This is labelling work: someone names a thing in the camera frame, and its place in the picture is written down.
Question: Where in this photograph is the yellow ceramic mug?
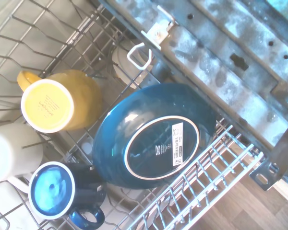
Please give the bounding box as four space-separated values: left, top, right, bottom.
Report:
16 69 103 134

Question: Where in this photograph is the white ceramic mug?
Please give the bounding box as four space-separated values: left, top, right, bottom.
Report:
0 126 44 194

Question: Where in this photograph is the white plastic rack clip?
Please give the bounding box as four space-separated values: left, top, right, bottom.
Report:
127 42 155 71

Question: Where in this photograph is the dark blue ceramic mug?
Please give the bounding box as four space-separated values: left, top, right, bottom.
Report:
28 161 107 230

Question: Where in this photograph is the metal dishwasher slide rail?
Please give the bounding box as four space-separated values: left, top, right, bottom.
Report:
91 0 288 192

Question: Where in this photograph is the dark blue oval bowl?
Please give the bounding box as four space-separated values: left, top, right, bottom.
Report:
92 83 218 190

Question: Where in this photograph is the grey wire dish rack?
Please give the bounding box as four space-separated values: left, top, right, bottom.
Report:
0 0 264 230

